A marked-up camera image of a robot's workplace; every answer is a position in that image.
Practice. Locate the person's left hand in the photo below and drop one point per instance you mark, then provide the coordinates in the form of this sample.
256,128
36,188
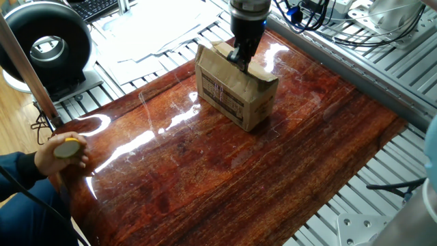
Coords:
46,160

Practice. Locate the brown printed cardboard box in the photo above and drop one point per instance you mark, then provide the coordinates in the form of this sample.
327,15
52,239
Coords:
225,95

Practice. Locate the left forearm in blue sleeve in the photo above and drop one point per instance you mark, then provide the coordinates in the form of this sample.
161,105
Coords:
13,174

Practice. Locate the grey robot arm, light-blue caps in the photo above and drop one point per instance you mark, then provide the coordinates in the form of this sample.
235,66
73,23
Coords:
403,229

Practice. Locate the glossy wood pattern table mat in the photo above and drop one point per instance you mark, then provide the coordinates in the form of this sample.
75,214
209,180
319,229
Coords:
239,177

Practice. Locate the black round duct fan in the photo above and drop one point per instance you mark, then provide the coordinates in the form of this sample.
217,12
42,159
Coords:
73,51

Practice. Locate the yellow rimmed round disc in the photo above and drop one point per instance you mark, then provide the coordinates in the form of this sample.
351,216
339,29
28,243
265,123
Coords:
66,149

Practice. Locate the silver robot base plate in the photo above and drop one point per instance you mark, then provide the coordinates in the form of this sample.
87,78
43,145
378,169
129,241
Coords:
358,229

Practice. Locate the person's leg in blue trousers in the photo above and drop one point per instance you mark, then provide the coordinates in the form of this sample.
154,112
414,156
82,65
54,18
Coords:
30,222

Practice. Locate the black keyboard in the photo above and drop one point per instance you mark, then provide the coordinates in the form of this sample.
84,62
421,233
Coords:
95,8

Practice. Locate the white paper stack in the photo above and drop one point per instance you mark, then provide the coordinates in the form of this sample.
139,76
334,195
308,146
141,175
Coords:
153,27

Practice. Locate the grey aluminium rail beam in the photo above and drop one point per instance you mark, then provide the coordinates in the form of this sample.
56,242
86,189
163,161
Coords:
341,77

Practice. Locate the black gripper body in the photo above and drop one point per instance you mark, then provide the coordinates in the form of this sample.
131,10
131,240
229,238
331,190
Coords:
247,30

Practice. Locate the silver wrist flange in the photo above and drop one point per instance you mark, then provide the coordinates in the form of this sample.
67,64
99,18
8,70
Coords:
249,7

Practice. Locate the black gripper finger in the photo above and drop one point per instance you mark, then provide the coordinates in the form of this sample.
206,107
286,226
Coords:
235,56
249,54

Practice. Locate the aluminium frame post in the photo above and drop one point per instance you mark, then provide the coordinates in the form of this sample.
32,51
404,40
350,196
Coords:
27,71

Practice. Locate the silver perforated plate with cylinder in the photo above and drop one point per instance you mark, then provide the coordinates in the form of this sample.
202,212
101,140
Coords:
392,13

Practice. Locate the slim aluminium post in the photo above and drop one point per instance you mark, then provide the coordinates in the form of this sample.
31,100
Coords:
123,5

